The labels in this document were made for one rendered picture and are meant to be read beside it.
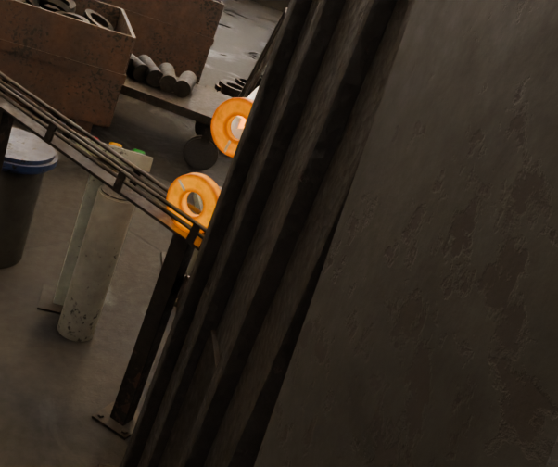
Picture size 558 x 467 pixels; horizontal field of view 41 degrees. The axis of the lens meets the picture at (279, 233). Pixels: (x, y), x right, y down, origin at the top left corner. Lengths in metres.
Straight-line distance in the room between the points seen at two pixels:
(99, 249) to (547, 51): 1.91
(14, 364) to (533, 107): 1.99
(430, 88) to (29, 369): 1.83
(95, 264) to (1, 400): 0.48
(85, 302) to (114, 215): 0.31
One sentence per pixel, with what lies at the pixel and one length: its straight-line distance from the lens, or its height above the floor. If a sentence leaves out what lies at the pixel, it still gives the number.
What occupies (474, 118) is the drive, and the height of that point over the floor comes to 1.32.
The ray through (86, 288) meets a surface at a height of 0.20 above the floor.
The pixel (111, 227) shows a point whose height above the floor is 0.43.
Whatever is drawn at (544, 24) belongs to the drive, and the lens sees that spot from 0.61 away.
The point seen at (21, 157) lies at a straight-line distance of 2.64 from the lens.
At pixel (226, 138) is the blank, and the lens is 1.96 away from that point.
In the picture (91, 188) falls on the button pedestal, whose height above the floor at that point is 0.45.
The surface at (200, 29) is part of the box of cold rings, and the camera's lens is 5.64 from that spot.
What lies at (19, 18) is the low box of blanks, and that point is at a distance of 4.02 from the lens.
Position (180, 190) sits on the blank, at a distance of 1.93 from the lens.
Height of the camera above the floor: 1.41
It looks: 21 degrees down
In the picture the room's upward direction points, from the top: 22 degrees clockwise
